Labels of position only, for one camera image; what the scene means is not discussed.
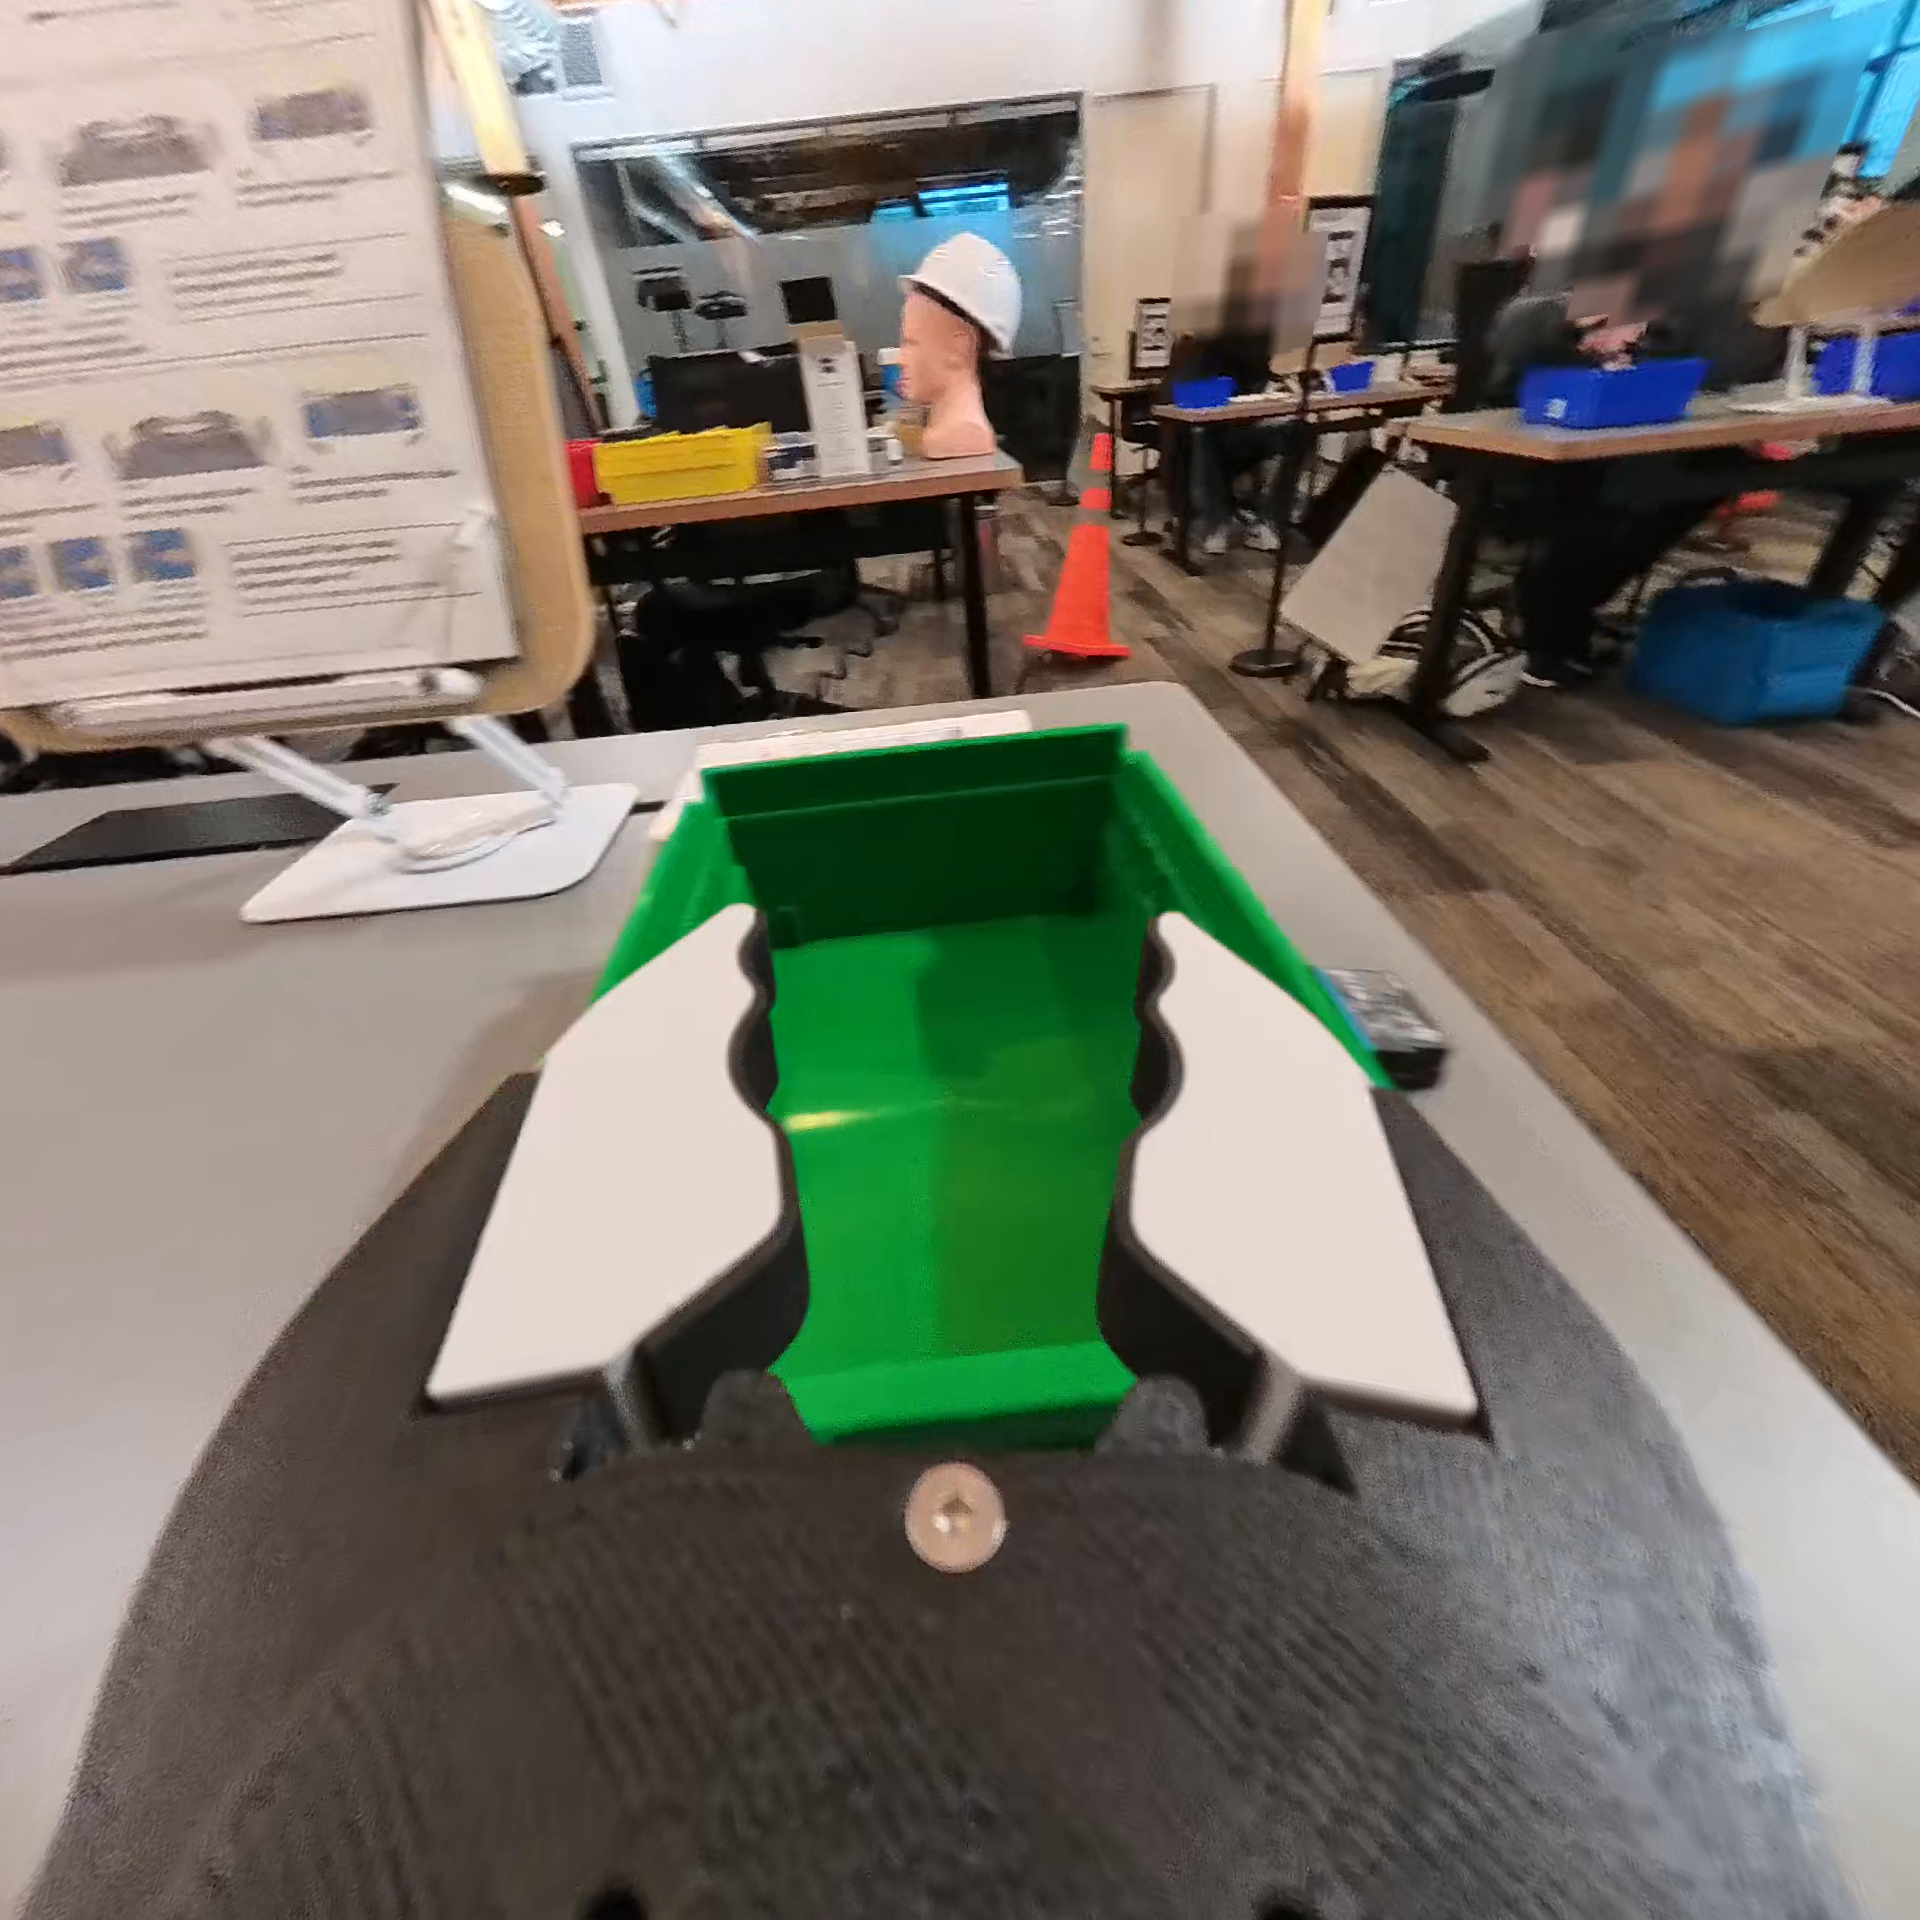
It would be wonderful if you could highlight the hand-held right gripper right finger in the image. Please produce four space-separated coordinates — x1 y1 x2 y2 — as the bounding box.
1100 909 1484 1461

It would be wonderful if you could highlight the wooden post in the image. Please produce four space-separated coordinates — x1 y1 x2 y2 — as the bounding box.
1271 0 1340 232

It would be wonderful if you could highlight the black stanchion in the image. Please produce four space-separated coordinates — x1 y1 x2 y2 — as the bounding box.
1230 367 1320 680

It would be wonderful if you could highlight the black white backpack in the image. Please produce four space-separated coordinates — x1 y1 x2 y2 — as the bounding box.
1347 603 1528 721

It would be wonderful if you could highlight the large blue bin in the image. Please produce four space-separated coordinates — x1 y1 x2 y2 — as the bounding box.
1627 576 1892 731

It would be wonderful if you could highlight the green plastic bin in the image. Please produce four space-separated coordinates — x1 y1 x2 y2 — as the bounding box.
590 725 1396 1454

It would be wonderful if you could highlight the mannequin head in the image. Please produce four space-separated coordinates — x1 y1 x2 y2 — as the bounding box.
895 293 1000 462

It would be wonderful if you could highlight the white leaning board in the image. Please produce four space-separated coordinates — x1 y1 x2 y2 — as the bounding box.
1278 464 1460 671

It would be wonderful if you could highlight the yellow bin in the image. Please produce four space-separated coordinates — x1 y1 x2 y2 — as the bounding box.
591 422 777 509

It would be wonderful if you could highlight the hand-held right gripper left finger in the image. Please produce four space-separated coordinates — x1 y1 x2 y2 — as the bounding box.
423 903 815 1454

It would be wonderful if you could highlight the small black box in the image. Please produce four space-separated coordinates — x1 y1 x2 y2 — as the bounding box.
1315 966 1452 1093

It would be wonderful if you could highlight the black office chair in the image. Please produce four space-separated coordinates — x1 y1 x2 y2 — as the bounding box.
612 568 910 729

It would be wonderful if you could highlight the black monitor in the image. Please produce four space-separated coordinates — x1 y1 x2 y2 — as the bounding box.
647 350 814 440

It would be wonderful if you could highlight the white stand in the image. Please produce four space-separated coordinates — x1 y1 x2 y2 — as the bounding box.
46 666 643 928

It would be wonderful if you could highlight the white paper sheet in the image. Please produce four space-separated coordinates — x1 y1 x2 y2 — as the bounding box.
660 707 1038 811

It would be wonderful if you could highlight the orange traffic cone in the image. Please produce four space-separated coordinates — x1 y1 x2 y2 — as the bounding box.
1023 431 1134 663

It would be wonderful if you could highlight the black desk mat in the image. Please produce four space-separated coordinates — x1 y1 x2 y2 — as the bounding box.
0 786 400 874

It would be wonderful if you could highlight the white standing sign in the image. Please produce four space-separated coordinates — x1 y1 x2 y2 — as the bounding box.
797 335 872 479

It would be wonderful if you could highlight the white hard hat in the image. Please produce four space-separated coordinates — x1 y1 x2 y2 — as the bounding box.
895 231 1025 358

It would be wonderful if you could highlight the printed instruction sheet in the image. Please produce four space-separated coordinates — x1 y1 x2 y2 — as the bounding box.
0 0 520 710

